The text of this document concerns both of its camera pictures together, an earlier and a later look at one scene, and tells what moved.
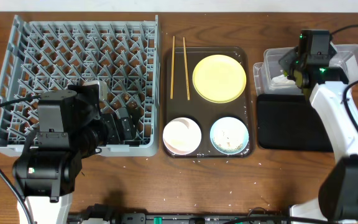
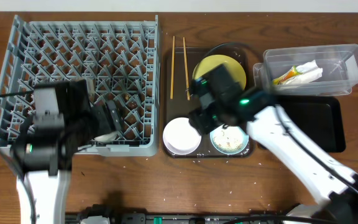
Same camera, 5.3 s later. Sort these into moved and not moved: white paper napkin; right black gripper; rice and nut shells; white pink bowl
Moved: right black gripper; white paper napkin
Not moved: rice and nut shells; white pink bowl
